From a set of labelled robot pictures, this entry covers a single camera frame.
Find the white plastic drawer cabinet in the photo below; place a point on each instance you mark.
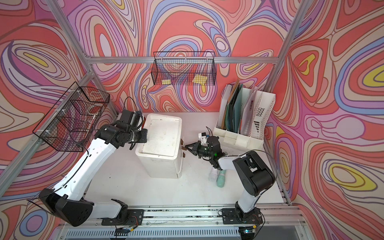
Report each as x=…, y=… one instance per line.
x=162, y=154

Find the black wire basket left wall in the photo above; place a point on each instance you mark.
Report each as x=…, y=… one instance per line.
x=69, y=126

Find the white desk file organizer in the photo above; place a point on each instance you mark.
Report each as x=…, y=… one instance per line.
x=263, y=106

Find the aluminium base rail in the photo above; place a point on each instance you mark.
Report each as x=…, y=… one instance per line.
x=280, y=222

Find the translucent white plastic tube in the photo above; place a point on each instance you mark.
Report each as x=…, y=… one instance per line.
x=213, y=175

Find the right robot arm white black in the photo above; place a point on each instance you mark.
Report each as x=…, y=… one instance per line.
x=254, y=174

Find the teal plastic folder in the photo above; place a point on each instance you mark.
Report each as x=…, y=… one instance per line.
x=234, y=113

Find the black wire basket back wall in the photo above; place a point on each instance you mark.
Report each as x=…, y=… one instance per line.
x=181, y=66

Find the black wire basket wall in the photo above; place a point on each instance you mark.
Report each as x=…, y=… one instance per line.
x=181, y=66
x=69, y=126

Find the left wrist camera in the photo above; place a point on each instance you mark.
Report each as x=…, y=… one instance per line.
x=133, y=119

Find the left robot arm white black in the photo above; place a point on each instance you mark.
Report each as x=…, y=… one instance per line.
x=66, y=199

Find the brown cardboard folder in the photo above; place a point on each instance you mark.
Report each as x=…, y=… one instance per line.
x=224, y=125

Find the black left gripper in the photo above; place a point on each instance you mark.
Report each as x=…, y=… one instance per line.
x=144, y=135

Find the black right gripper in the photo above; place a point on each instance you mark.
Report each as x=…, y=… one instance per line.
x=195, y=150

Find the teal microphone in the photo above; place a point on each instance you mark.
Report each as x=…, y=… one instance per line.
x=221, y=179

